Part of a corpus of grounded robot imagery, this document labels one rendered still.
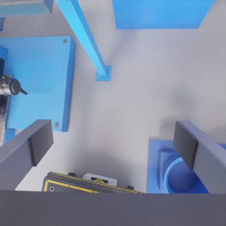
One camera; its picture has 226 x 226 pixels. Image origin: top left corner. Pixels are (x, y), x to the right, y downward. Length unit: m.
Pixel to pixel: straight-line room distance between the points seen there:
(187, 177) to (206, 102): 0.62
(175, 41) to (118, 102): 0.72
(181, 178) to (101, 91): 0.93
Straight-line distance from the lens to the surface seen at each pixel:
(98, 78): 1.48
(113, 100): 1.42
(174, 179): 1.31
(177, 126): 0.16
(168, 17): 1.56
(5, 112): 1.64
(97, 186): 1.15
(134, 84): 1.44
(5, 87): 1.17
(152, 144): 1.39
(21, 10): 0.54
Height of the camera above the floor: 1.39
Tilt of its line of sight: 80 degrees down
